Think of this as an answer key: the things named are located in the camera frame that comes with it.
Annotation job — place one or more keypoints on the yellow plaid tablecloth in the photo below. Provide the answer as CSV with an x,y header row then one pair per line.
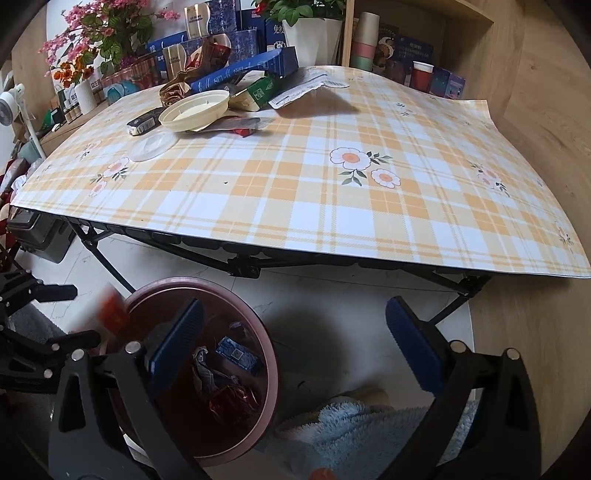
x,y
372,169

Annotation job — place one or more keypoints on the gold blue gift box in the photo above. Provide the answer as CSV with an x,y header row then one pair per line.
x,y
210,18
243,44
180,56

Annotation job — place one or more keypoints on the long blue coffee box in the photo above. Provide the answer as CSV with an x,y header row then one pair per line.
x,y
277,62

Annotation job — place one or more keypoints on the blue white box behind pot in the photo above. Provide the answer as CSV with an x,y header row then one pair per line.
x,y
269,34

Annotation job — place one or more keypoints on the cream round bowl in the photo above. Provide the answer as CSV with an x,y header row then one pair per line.
x,y
195,112

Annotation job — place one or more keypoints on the black folding table frame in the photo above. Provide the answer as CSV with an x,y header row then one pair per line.
x,y
248,261

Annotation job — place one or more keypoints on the brown round trash bin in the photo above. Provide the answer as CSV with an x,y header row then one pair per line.
x,y
183,407

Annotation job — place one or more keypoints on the striped pink basket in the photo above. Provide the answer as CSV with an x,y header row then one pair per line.
x,y
141,75

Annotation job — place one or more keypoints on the stacked pastel cups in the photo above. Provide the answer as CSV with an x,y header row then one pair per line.
x,y
365,41

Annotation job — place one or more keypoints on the low wooden cabinet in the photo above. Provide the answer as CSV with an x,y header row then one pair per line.
x,y
53,140

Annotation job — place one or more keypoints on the white printed label pouch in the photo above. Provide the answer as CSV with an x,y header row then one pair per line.
x,y
301,83

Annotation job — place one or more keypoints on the gold blue gift box left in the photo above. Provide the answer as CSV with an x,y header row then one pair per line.
x,y
180,56

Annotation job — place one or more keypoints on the brown paper bag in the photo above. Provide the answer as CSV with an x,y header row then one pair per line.
x,y
208,58

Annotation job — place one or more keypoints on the black cigarette pack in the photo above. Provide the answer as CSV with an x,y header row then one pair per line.
x,y
145,122

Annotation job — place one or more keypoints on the red rose plant white pot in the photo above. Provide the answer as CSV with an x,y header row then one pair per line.
x,y
312,27

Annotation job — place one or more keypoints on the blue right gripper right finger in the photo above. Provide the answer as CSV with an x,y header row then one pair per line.
x,y
422,345

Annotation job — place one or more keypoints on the orange flowers white vase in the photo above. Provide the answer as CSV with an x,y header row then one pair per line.
x,y
75,92

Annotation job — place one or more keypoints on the red paper cup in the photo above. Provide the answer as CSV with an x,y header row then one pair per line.
x,y
422,76

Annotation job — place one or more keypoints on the clear round plastic lid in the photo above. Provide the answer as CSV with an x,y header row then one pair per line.
x,y
152,146

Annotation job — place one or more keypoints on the wooden shelf unit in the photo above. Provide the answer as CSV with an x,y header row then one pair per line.
x,y
478,40

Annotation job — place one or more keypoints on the gold blue gift box right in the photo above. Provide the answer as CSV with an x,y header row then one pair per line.
x,y
243,44

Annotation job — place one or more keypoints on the crushed red cola can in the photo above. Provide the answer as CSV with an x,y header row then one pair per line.
x,y
235,405

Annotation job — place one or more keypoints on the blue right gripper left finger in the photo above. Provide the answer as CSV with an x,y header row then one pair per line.
x,y
170,343

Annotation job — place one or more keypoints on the pink blossom flower arrangement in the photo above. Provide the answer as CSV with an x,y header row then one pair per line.
x,y
101,35

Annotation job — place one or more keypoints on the gold blue gift box top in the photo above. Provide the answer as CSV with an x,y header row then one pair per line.
x,y
210,18

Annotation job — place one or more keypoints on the green gold carton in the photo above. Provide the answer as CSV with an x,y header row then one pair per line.
x,y
255,96

